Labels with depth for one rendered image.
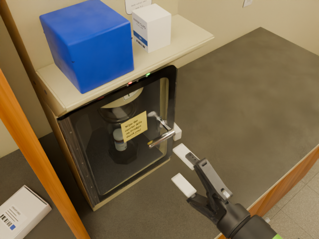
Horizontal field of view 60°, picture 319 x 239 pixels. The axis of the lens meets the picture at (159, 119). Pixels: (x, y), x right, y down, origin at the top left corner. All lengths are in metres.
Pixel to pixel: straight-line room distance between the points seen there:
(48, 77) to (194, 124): 0.76
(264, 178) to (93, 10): 0.82
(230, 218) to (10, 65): 0.79
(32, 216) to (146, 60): 0.65
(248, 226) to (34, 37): 0.52
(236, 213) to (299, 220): 1.53
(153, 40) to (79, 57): 0.16
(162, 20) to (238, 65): 1.02
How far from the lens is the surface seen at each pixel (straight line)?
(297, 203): 2.21
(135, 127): 0.73
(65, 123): 0.60
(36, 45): 0.50
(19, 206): 1.00
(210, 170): 0.61
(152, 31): 0.50
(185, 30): 0.58
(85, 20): 0.44
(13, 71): 1.03
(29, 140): 0.48
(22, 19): 0.48
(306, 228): 2.14
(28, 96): 1.09
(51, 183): 0.58
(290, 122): 1.27
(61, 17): 0.45
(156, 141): 0.75
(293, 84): 1.46
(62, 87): 0.47
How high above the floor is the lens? 1.80
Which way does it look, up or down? 48 degrees down
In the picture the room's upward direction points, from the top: straight up
